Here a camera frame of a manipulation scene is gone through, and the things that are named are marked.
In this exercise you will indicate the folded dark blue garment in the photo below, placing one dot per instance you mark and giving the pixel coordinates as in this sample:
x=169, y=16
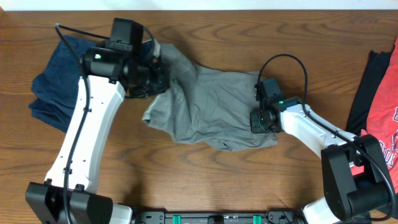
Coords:
x=56, y=89

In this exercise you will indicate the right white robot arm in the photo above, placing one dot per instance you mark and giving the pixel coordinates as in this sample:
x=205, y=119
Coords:
x=355, y=177

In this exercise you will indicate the black garment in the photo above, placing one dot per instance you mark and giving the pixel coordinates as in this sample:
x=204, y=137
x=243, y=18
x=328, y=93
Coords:
x=373, y=74

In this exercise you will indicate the grey cargo shorts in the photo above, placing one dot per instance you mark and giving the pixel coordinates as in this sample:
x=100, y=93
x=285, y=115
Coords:
x=206, y=105

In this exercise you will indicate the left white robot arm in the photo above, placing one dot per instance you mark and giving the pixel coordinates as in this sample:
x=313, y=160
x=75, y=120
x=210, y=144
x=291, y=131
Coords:
x=69, y=191

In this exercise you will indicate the red printed t-shirt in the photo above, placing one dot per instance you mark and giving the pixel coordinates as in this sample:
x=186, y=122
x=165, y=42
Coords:
x=382, y=117

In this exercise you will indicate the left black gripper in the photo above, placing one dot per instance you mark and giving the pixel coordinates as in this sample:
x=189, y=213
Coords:
x=163, y=83

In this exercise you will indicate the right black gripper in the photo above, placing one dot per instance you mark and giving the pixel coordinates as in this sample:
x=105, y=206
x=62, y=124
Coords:
x=255, y=126

